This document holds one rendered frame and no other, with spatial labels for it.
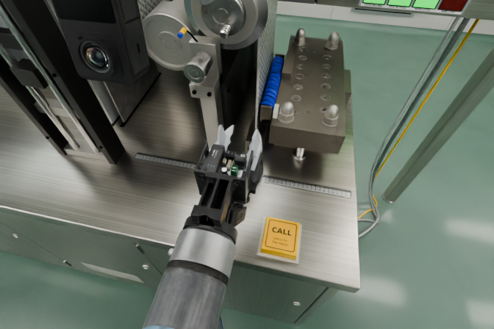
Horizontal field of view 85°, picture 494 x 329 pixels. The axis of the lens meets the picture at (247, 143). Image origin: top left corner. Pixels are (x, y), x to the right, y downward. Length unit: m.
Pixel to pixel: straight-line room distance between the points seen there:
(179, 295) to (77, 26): 0.25
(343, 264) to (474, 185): 1.69
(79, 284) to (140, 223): 1.08
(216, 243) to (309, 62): 0.59
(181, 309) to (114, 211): 0.41
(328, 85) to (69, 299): 1.49
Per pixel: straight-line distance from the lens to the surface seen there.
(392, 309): 1.62
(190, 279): 0.32
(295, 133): 0.61
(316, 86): 0.72
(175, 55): 0.61
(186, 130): 0.78
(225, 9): 0.50
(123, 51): 0.20
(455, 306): 1.77
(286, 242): 0.57
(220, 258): 0.34
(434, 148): 1.50
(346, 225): 0.64
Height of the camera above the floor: 1.46
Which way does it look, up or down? 50 degrees down
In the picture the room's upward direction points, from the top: straight up
